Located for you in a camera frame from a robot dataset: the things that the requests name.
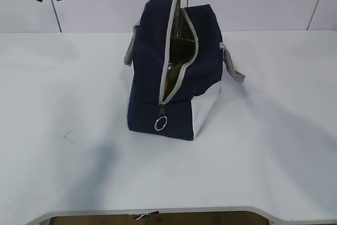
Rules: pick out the yellow banana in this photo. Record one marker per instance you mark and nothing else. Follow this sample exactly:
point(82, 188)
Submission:
point(171, 77)

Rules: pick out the navy blue lunch bag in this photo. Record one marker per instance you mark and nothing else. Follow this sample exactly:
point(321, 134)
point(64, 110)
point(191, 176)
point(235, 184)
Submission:
point(169, 33)

